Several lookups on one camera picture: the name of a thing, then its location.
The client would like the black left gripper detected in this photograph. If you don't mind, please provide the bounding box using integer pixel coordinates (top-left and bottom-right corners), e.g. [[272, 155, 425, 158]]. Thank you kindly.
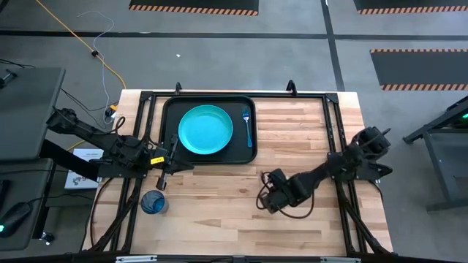
[[148, 134, 195, 191]]

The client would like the teal round plate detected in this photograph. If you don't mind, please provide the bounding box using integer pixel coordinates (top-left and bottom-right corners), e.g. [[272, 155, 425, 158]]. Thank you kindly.
[[178, 104, 234, 156]]

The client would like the blue plastic fork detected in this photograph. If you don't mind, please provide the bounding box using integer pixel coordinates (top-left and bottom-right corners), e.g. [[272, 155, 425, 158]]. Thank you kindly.
[[241, 105, 254, 148]]

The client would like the blue translucent cup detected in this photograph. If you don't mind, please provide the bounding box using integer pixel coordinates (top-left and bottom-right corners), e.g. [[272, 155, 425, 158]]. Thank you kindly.
[[140, 189, 170, 216]]

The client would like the black rectangular tray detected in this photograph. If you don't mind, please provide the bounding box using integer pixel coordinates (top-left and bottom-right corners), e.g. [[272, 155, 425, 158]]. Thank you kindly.
[[159, 94, 258, 165]]

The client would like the white printed box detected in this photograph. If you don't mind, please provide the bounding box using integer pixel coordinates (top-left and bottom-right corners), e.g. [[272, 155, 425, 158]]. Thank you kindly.
[[64, 148, 105, 190]]

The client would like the black desk support beam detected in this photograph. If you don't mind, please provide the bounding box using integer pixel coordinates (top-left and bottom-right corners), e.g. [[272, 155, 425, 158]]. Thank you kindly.
[[39, 139, 102, 183]]

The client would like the grey desk panel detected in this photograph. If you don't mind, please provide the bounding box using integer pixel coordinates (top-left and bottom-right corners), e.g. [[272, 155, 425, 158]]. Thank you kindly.
[[0, 66, 67, 162], [0, 157, 55, 252]]

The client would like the neighbouring workstation table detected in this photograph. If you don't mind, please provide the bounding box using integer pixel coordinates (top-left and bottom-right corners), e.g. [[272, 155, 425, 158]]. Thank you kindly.
[[401, 95, 468, 213]]

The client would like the black orange-striped floor mat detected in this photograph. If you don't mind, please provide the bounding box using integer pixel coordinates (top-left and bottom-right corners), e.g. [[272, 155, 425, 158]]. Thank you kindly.
[[353, 0, 468, 15], [129, 0, 260, 17], [370, 48, 468, 91]]

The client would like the black computer mouse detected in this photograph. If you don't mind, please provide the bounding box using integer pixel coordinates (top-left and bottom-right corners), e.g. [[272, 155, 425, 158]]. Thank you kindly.
[[0, 202, 33, 239]]

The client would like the small black desk item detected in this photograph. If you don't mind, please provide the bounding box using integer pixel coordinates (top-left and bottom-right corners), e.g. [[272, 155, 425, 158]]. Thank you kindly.
[[0, 69, 18, 89]]

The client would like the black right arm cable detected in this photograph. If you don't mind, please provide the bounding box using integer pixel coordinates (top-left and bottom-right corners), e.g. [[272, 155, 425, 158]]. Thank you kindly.
[[255, 170, 316, 221]]

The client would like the silver aluminium bracket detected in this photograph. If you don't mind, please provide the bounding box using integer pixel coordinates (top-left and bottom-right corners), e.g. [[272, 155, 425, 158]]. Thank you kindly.
[[320, 256, 361, 263], [116, 255, 158, 263]]

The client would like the black aluminium table frame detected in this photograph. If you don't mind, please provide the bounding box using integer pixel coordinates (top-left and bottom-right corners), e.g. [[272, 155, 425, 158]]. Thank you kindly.
[[82, 80, 394, 263]]

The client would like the white floor cable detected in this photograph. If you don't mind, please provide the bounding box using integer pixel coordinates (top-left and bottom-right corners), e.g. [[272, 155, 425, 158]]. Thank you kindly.
[[76, 9, 115, 110]]

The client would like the orange floor cable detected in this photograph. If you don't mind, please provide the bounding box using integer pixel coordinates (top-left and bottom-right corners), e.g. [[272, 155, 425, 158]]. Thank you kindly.
[[35, 0, 127, 151]]

